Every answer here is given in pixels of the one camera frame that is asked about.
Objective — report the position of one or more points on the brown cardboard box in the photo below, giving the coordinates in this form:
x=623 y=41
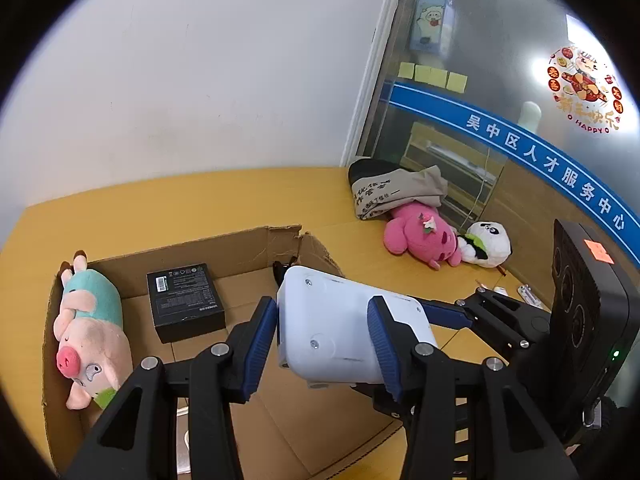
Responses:
x=310 y=425

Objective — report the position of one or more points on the blue cartoon pig poster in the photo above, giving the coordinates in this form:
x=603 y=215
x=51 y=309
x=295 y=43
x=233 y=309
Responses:
x=431 y=22

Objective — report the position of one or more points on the panda plush toy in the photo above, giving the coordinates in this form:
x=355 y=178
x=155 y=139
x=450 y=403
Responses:
x=487 y=242

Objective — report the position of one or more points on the red festive window decal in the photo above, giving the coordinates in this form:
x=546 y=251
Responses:
x=582 y=85

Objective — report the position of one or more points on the yellow sticky note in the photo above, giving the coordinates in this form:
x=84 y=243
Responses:
x=439 y=77
x=423 y=73
x=457 y=82
x=407 y=70

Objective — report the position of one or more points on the black packaging box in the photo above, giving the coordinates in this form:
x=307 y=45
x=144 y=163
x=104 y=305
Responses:
x=185 y=300

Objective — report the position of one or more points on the small clear plastic item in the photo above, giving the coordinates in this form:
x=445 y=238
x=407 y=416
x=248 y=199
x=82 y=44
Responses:
x=530 y=296

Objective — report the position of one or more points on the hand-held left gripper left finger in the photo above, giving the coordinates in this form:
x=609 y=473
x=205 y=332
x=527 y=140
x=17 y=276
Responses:
x=257 y=345

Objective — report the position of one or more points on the white plastic device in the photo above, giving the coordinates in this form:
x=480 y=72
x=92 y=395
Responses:
x=330 y=325

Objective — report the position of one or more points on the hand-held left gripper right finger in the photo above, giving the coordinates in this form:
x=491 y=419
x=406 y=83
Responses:
x=385 y=345

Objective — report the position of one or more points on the white object behind glass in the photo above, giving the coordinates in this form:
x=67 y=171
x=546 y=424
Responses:
x=531 y=116

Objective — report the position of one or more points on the pink plush toy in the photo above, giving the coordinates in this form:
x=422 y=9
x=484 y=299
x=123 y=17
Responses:
x=420 y=237

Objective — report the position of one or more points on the blue glass banner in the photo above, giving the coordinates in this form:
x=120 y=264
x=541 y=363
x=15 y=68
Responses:
x=450 y=110

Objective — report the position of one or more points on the pig plush toy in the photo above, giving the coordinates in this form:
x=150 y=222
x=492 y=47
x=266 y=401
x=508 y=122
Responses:
x=95 y=330

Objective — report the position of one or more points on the beige printed cloth bag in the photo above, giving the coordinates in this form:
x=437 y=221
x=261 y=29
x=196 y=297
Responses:
x=385 y=190

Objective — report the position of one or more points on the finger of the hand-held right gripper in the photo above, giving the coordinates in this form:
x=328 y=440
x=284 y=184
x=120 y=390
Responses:
x=500 y=315
x=380 y=402

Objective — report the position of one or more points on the wooden shelf behind glass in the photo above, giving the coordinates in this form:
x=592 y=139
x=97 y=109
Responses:
x=440 y=160

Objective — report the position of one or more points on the metal door frame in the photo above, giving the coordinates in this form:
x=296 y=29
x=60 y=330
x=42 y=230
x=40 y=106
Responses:
x=372 y=85

